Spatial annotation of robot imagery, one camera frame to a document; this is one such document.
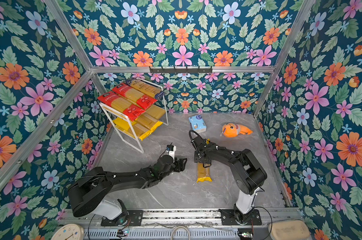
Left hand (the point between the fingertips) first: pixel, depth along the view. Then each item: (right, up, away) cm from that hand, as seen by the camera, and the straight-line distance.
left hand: (185, 157), depth 83 cm
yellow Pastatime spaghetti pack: (-27, +15, +3) cm, 31 cm away
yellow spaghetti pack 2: (+11, -10, +3) cm, 15 cm away
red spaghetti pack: (-33, +28, -8) cm, 44 cm away
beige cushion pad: (+49, -30, -16) cm, 59 cm away
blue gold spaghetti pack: (-23, +40, +3) cm, 47 cm away
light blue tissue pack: (+8, +20, +24) cm, 32 cm away
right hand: (+8, -3, +11) cm, 14 cm away
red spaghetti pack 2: (-28, +34, -3) cm, 44 cm away
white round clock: (-53, -31, -15) cm, 64 cm away
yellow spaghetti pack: (-23, +20, +8) cm, 32 cm away
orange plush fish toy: (+29, +15, +15) cm, 36 cm away
